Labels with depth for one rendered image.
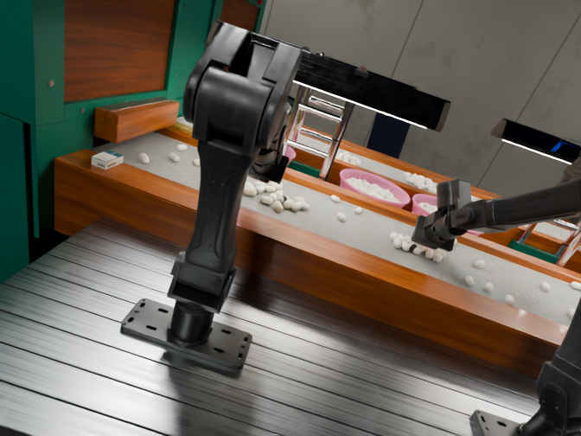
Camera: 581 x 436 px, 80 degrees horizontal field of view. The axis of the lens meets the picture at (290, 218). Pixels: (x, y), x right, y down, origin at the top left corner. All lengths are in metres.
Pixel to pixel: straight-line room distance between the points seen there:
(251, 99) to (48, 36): 0.53
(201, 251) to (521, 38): 3.49
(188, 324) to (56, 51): 0.56
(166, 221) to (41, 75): 0.35
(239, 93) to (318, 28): 3.10
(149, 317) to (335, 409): 0.32
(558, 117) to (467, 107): 0.78
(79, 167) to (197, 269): 0.44
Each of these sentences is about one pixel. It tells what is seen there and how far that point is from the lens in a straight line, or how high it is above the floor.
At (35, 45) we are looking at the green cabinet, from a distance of 0.80.
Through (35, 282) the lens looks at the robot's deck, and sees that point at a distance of 0.70.
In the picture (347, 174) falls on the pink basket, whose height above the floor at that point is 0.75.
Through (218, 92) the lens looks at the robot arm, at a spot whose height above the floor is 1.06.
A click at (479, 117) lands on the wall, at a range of 3.70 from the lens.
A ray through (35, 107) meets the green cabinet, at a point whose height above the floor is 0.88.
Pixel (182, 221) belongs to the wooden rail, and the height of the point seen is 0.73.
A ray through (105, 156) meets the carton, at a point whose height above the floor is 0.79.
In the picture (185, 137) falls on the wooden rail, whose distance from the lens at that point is 1.18.
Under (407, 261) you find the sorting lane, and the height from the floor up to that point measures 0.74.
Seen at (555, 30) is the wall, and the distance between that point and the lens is 3.84.
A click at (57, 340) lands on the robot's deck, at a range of 0.61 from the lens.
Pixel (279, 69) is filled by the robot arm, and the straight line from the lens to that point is 0.39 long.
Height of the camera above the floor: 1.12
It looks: 26 degrees down
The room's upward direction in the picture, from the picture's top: 19 degrees clockwise
